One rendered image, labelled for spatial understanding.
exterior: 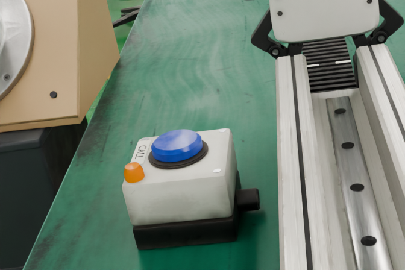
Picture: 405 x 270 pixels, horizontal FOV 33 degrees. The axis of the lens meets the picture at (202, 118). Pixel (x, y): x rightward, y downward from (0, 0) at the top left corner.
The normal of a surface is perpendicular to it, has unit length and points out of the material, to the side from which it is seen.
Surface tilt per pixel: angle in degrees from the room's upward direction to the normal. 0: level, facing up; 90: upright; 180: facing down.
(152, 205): 90
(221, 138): 0
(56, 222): 0
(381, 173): 0
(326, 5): 94
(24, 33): 47
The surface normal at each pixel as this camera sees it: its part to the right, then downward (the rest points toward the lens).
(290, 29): -0.14, 0.51
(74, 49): -0.19, -0.29
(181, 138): -0.13, -0.89
